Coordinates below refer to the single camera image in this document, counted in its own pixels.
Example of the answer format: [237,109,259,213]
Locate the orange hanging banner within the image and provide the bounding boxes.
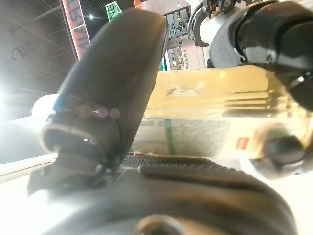
[60,0,89,61]

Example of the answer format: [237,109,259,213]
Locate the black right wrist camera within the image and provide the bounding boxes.
[202,0,237,13]

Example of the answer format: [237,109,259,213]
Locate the green hanging sign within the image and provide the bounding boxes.
[105,1,123,23]

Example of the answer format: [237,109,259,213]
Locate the yellow drink bottle white cap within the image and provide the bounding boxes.
[31,66,313,179]

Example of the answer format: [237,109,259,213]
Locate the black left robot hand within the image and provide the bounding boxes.
[26,8,299,235]

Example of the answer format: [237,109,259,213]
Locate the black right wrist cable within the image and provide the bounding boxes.
[187,4,208,47]

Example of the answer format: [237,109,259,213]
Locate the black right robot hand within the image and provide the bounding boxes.
[209,0,313,170]

